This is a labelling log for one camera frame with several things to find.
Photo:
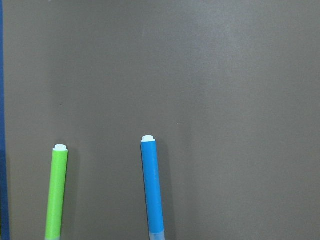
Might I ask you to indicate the green highlighter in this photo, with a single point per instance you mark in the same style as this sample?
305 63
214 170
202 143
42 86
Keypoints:
56 192

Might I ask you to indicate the blue highlighter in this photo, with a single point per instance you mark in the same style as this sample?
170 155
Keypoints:
152 188

